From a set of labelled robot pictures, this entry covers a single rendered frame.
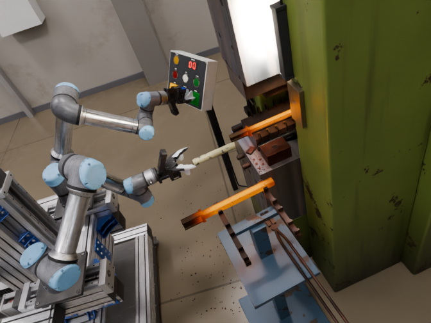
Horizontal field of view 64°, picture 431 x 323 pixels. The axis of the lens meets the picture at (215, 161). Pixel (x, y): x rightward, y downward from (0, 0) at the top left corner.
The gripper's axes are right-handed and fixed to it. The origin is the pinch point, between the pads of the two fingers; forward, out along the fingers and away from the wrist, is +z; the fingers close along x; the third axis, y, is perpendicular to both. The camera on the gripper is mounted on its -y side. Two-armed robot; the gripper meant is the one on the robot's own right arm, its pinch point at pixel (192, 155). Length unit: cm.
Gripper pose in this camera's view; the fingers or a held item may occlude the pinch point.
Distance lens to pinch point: 168.5
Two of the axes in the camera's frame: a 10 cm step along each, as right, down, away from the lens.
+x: 3.2, 6.1, -7.3
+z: 9.2, -4.0, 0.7
